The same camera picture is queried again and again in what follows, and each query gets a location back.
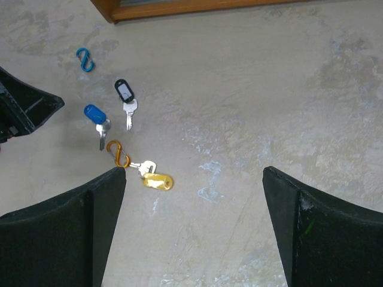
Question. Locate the orange S carabiner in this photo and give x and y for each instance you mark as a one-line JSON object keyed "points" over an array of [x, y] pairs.
{"points": [[121, 159]]}

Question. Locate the black tag key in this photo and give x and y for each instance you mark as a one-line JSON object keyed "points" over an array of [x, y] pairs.
{"points": [[130, 104]]}

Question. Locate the wooden shelf rack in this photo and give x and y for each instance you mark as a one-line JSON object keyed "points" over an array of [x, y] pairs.
{"points": [[116, 11]]}

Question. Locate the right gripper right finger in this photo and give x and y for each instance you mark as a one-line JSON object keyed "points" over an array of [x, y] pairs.
{"points": [[322, 240]]}

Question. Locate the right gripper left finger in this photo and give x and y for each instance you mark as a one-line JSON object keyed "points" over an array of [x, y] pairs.
{"points": [[65, 240]]}

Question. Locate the blue tag key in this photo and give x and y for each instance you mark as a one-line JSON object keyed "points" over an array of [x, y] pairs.
{"points": [[102, 123]]}

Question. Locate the yellow tag key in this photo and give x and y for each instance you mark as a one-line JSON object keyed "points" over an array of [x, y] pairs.
{"points": [[149, 177]]}

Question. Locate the blue S carabiner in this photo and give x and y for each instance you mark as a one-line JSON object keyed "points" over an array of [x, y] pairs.
{"points": [[87, 63]]}

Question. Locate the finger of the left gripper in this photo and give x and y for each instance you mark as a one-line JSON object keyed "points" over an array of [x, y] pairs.
{"points": [[24, 108]]}

